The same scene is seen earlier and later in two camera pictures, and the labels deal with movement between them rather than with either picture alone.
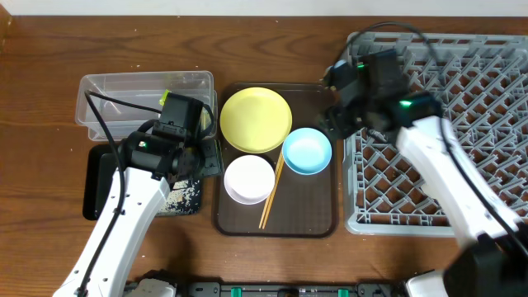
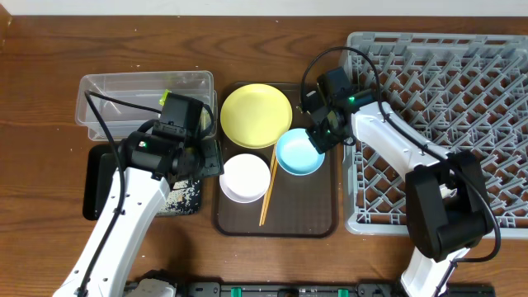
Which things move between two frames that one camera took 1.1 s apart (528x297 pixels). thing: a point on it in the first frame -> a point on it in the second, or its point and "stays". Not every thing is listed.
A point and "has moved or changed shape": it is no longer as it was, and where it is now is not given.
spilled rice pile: [181, 199] stays
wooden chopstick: [274, 194] -> [272, 174]
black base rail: [200, 289] stays
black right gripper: [338, 124] -> [321, 143]
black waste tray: [101, 161] stays
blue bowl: [307, 151] has moved or changed shape
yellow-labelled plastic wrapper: [162, 101] stays
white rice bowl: [249, 180] stays
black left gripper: [216, 162] stays
